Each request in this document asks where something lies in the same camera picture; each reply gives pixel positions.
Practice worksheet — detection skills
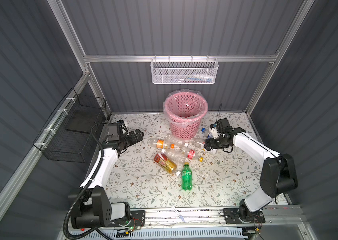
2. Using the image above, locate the clear ribbed bottle white cap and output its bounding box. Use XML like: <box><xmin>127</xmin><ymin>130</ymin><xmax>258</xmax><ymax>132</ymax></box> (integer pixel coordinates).
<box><xmin>165</xmin><ymin>135</ymin><xmax>205</xmax><ymax>149</ymax></box>

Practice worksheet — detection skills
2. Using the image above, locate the clear syringe on rail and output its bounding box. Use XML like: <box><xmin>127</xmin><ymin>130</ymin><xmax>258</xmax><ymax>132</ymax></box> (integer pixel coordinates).
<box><xmin>170</xmin><ymin>205</ymin><xmax>186</xmax><ymax>223</ymax></box>

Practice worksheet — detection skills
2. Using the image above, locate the white wire mesh basket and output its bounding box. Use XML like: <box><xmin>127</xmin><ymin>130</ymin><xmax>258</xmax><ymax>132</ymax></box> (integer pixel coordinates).
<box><xmin>150</xmin><ymin>58</ymin><xmax>219</xmax><ymax>85</ymax></box>

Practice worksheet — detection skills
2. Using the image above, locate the clear crushed bottle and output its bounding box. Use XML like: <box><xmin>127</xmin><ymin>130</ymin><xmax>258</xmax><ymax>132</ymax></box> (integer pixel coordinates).
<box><xmin>161</xmin><ymin>149</ymin><xmax>189</xmax><ymax>165</ymax></box>

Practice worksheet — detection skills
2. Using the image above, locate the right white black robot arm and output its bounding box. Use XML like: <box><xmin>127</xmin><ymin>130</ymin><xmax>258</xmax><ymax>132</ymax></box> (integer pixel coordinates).
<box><xmin>204</xmin><ymin>118</ymin><xmax>298</xmax><ymax>224</ymax></box>

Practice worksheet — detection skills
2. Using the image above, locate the red label clear bottle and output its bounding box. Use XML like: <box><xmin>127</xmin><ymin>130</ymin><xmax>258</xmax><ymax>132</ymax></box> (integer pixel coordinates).
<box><xmin>182</xmin><ymin>147</ymin><xmax>204</xmax><ymax>162</ymax></box>

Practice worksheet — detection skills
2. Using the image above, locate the yellow red tea bottle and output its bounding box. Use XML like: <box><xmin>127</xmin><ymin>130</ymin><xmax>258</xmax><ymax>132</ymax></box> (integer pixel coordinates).
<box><xmin>154</xmin><ymin>153</ymin><xmax>177</xmax><ymax>174</ymax></box>

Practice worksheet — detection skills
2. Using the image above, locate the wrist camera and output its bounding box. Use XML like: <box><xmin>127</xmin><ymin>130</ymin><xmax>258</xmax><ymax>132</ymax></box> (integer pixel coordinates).
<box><xmin>117</xmin><ymin>120</ymin><xmax>128</xmax><ymax>128</ymax></box>
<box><xmin>209</xmin><ymin>126</ymin><xmax>219</xmax><ymax>139</ymax></box>

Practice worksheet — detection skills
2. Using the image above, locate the clear plastic bin liner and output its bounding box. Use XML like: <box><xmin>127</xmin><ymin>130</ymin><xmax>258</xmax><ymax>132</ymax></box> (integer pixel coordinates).
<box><xmin>163</xmin><ymin>89</ymin><xmax>208</xmax><ymax>126</ymax></box>

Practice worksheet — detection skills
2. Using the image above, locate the green soda bottle yellow cap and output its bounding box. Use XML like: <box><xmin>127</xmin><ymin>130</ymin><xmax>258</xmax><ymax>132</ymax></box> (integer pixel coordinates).
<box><xmin>181</xmin><ymin>162</ymin><xmax>192</xmax><ymax>191</ymax></box>

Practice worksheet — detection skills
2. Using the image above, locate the white tube in basket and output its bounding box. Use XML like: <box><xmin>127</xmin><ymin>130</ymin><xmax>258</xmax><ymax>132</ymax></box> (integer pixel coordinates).
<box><xmin>193</xmin><ymin>74</ymin><xmax>214</xmax><ymax>83</ymax></box>

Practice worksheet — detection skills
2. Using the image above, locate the pink perforated plastic bin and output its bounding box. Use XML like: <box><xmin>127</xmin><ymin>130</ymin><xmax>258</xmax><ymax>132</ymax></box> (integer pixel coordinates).
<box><xmin>163</xmin><ymin>89</ymin><xmax>208</xmax><ymax>140</ymax></box>

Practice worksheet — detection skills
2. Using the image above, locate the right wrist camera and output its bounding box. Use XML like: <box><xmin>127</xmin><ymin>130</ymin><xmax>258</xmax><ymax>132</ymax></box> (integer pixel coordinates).
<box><xmin>209</xmin><ymin>126</ymin><xmax>219</xmax><ymax>139</ymax></box>

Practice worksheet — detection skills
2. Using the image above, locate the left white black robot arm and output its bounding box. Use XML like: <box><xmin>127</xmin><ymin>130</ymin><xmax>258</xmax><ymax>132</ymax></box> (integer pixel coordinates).
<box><xmin>67</xmin><ymin>120</ymin><xmax>144</xmax><ymax>229</ymax></box>

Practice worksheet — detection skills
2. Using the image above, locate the orange label clear bottle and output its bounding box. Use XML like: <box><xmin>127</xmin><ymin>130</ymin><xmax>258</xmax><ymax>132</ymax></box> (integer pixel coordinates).
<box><xmin>155</xmin><ymin>139</ymin><xmax>175</xmax><ymax>149</ymax></box>

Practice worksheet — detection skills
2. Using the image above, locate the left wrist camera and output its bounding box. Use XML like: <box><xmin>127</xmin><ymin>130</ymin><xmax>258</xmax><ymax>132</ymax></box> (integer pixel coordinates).
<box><xmin>117</xmin><ymin>120</ymin><xmax>128</xmax><ymax>128</ymax></box>

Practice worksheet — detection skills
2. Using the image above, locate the black wire mesh basket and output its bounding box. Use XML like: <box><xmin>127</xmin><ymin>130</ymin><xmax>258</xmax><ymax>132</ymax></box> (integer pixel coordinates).
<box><xmin>33</xmin><ymin>89</ymin><xmax>107</xmax><ymax>163</ymax></box>

